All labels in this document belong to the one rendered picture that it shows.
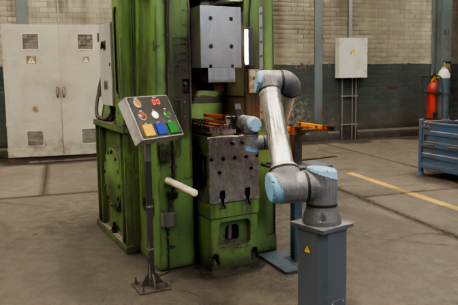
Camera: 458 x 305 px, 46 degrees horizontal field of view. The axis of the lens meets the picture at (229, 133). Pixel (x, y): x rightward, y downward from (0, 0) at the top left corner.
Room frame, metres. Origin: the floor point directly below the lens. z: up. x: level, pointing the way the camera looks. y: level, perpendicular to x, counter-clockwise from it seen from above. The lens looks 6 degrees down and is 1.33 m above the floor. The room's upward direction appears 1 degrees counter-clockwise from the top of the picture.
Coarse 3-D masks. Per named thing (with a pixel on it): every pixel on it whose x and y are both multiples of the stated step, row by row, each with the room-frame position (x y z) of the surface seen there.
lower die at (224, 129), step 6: (204, 120) 3.87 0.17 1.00; (216, 120) 3.92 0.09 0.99; (192, 126) 3.82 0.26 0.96; (204, 126) 3.63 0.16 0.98; (210, 126) 3.60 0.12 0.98; (216, 126) 3.59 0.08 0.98; (222, 126) 3.61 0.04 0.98; (228, 126) 3.64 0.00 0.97; (210, 132) 3.57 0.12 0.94; (216, 132) 3.59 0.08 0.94; (222, 132) 3.61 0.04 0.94; (228, 132) 3.63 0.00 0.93; (234, 132) 3.66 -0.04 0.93
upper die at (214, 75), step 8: (192, 72) 3.80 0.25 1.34; (200, 72) 3.68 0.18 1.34; (208, 72) 3.57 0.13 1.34; (216, 72) 3.60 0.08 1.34; (224, 72) 3.62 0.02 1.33; (232, 72) 3.65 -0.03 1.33; (192, 80) 3.80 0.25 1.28; (200, 80) 3.68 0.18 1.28; (208, 80) 3.57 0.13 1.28; (216, 80) 3.60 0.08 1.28; (224, 80) 3.62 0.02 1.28; (232, 80) 3.65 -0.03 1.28
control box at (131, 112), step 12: (144, 96) 3.27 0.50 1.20; (156, 96) 3.34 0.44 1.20; (120, 108) 3.17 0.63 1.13; (132, 108) 3.14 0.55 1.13; (144, 108) 3.21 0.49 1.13; (156, 108) 3.28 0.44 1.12; (168, 108) 3.35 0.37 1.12; (132, 120) 3.11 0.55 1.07; (144, 120) 3.15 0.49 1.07; (156, 120) 3.22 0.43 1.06; (168, 120) 3.30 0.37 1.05; (132, 132) 3.11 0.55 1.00; (156, 132) 3.17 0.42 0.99; (168, 132) 3.24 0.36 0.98; (180, 132) 3.31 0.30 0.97; (144, 144) 3.16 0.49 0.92
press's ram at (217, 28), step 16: (192, 16) 3.65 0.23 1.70; (208, 16) 3.57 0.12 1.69; (224, 16) 3.63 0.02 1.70; (240, 16) 3.68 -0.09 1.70; (192, 32) 3.66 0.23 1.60; (208, 32) 3.57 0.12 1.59; (224, 32) 3.63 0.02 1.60; (240, 32) 3.68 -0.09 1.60; (192, 48) 3.66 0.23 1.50; (208, 48) 3.57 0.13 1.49; (224, 48) 3.63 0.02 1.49; (240, 48) 3.68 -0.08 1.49; (192, 64) 3.67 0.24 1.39; (208, 64) 3.57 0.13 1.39; (224, 64) 3.62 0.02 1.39; (240, 64) 3.68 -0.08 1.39
